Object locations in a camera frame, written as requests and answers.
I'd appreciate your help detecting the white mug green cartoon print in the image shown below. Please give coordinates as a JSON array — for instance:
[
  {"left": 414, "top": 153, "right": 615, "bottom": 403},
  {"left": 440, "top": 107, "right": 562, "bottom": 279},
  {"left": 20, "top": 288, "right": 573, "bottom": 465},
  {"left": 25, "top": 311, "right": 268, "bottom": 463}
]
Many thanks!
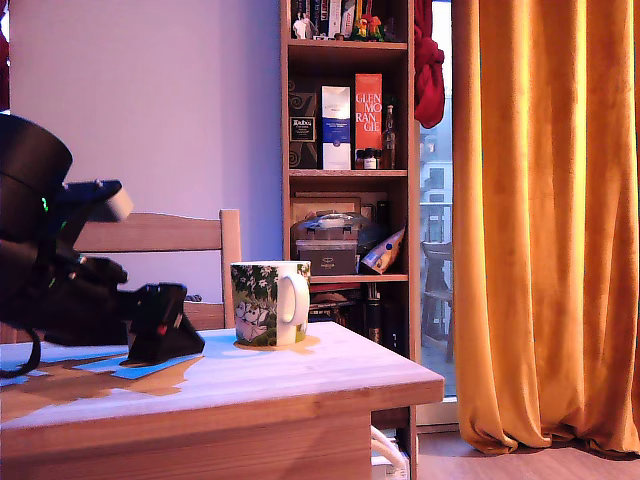
[{"left": 229, "top": 259, "right": 312, "bottom": 347}]

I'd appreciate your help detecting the wooden chair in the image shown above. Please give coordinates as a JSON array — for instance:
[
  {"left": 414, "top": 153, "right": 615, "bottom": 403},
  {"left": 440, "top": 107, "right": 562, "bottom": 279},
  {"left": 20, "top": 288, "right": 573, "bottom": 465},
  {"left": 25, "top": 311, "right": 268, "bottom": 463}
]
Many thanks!
[{"left": 0, "top": 208, "right": 244, "bottom": 346}]

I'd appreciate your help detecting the cork coaster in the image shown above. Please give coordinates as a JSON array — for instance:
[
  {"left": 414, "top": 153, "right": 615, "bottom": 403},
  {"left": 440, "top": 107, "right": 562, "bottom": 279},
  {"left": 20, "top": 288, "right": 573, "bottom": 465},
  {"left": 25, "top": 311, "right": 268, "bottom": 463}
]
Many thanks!
[{"left": 233, "top": 333, "right": 323, "bottom": 354}]

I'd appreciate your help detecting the black pen gift box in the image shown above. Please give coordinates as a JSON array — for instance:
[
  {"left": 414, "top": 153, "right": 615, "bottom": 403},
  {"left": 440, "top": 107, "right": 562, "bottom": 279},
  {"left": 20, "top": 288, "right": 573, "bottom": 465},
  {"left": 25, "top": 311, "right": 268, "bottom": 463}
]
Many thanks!
[{"left": 298, "top": 248, "right": 359, "bottom": 277}]

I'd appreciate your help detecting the clear plastic storage box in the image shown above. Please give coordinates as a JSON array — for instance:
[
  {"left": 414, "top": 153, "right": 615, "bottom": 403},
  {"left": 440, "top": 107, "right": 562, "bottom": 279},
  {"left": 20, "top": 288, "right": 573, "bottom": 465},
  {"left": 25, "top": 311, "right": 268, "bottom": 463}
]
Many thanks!
[{"left": 290, "top": 209, "right": 373, "bottom": 262}]

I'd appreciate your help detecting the black tube with gold band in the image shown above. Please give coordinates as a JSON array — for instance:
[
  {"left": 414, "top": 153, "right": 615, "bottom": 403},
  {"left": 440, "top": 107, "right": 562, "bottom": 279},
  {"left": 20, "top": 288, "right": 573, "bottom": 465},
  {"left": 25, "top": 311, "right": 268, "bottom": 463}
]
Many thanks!
[{"left": 365, "top": 282, "right": 386, "bottom": 346}]

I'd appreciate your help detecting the snack bag with blue label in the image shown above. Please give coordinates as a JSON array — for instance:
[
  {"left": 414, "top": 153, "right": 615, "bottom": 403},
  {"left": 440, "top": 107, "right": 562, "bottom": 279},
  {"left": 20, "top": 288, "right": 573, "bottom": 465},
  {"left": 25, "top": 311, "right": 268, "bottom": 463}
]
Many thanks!
[{"left": 358, "top": 227, "right": 407, "bottom": 276}]

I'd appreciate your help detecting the black box with swirls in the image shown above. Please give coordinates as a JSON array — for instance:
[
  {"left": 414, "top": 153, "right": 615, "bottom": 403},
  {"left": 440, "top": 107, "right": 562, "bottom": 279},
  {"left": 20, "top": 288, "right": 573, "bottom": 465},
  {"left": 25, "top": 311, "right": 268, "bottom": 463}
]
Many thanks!
[{"left": 288, "top": 79, "right": 322, "bottom": 170}]

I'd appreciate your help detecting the white power strip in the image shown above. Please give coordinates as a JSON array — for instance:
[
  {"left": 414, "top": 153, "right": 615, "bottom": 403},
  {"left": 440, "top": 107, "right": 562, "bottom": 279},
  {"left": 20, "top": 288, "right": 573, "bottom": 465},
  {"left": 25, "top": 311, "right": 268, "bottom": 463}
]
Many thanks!
[{"left": 371, "top": 462, "right": 414, "bottom": 480}]

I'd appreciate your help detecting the balcony chair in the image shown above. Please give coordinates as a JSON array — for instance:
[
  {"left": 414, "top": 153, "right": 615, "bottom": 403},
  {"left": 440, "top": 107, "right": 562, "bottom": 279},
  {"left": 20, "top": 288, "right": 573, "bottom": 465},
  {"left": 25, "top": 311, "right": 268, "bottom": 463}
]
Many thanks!
[{"left": 421, "top": 240, "right": 455, "bottom": 364}]

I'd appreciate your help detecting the white and blue box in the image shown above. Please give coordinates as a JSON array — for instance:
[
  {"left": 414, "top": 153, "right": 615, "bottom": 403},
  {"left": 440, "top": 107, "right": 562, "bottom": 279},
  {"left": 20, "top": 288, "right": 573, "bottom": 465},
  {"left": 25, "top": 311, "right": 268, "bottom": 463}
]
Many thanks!
[{"left": 321, "top": 85, "right": 353, "bottom": 171}]

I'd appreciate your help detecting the wooden bookshelf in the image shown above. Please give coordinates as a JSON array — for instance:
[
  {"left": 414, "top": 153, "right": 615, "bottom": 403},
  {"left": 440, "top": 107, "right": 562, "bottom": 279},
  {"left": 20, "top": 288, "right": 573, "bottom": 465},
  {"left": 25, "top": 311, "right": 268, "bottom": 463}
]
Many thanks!
[{"left": 279, "top": 0, "right": 422, "bottom": 480}]

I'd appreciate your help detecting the clear glass bottle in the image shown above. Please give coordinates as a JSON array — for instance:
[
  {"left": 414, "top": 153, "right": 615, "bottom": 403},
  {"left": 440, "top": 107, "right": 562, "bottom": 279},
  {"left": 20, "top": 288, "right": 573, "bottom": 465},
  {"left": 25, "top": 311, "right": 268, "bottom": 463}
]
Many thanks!
[{"left": 382, "top": 97, "right": 399, "bottom": 170}]

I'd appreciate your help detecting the red whisky box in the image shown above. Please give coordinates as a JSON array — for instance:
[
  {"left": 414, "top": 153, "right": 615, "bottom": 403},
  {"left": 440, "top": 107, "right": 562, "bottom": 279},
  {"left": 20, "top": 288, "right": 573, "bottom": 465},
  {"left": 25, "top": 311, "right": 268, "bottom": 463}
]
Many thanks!
[{"left": 354, "top": 73, "right": 384, "bottom": 170}]

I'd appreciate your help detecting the white figurine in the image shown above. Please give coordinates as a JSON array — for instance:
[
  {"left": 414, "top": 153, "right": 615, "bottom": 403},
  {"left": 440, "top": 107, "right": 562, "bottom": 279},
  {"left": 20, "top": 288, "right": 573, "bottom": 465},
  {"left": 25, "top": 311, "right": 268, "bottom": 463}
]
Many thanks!
[{"left": 292, "top": 10, "right": 316, "bottom": 40}]

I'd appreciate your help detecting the dark book white lettering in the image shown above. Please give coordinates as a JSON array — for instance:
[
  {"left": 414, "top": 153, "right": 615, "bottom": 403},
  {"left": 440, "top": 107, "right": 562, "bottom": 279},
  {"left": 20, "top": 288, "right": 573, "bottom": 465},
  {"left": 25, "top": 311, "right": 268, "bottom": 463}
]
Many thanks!
[{"left": 307, "top": 0, "right": 331, "bottom": 36}]

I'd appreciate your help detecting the red knotted curtain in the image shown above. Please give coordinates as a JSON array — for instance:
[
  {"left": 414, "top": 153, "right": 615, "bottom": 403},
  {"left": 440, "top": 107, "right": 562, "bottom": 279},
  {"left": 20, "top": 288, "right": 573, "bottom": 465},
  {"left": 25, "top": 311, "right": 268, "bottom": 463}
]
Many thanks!
[{"left": 413, "top": 0, "right": 446, "bottom": 129}]

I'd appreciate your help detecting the colourful parrot figurine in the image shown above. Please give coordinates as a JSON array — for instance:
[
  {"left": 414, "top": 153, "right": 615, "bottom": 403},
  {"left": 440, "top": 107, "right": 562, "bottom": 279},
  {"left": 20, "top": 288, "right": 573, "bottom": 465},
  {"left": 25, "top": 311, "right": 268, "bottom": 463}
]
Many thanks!
[{"left": 350, "top": 13, "right": 388, "bottom": 42}]

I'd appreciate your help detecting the white book red lettering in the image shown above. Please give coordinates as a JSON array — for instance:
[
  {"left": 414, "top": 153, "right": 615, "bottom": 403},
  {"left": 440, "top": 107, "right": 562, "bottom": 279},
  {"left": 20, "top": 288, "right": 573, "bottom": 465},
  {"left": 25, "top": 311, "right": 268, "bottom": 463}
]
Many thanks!
[{"left": 340, "top": 0, "right": 361, "bottom": 32}]

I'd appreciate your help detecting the orange curtain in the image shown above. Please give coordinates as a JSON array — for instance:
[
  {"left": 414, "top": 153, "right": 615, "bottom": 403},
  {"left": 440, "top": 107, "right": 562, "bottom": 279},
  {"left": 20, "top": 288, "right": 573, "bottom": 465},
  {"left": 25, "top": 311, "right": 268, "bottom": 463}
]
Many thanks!
[{"left": 451, "top": 0, "right": 640, "bottom": 457}]

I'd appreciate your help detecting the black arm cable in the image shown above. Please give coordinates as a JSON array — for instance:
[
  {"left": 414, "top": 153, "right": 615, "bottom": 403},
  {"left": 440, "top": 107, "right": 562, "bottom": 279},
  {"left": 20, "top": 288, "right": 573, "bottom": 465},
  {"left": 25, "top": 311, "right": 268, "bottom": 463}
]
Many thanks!
[{"left": 0, "top": 327, "right": 44, "bottom": 379}]

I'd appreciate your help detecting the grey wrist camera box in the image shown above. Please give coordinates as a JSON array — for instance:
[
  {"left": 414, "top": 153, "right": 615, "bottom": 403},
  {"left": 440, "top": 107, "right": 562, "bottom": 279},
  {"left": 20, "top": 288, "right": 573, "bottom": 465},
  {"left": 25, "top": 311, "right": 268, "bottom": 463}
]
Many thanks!
[{"left": 62, "top": 178, "right": 135, "bottom": 239}]

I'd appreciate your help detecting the white cable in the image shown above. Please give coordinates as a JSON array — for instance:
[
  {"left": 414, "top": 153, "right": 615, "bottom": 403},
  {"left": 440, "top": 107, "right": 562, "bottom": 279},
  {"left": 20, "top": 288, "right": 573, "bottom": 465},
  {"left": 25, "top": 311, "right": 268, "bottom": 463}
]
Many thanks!
[{"left": 370, "top": 424, "right": 410, "bottom": 469}]

